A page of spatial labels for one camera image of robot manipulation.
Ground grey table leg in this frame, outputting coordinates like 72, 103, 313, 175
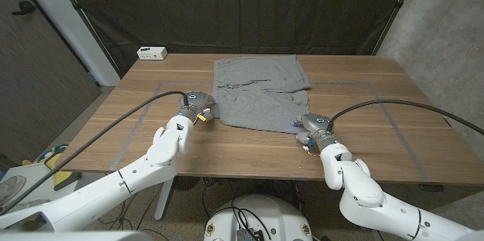
154, 175, 175, 221

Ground grey fabric shorts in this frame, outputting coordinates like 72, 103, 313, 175
206, 54, 313, 135

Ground black door handle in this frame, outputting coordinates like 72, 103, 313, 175
11, 0, 37, 17

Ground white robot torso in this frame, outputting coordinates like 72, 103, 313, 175
203, 194, 314, 241

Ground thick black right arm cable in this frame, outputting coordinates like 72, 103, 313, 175
325, 98, 484, 137

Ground black backdrop curtain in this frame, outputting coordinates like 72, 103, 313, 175
56, 0, 420, 78

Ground grey torso electronics box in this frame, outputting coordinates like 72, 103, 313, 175
236, 227, 265, 241

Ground dark wooden door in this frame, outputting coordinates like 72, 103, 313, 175
0, 0, 102, 166

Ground white door frame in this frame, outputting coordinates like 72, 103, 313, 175
11, 0, 121, 87

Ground grey sneaker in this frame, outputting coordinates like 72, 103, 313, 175
0, 175, 27, 206

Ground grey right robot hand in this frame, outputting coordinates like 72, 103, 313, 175
291, 113, 340, 151

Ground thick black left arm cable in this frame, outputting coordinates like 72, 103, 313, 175
0, 90, 190, 216

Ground dark round grille object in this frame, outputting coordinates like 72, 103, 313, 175
172, 175, 200, 192

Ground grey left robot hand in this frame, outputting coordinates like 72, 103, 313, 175
177, 90, 217, 123

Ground black backdrop stand pole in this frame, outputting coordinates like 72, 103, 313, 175
48, 0, 123, 79
371, 0, 420, 57

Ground white power strip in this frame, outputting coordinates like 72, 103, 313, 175
136, 46, 169, 61

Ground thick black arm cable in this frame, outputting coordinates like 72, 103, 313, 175
325, 98, 484, 137
0, 90, 190, 216

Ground yellow and teal floor item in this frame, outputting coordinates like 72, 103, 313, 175
21, 143, 82, 191

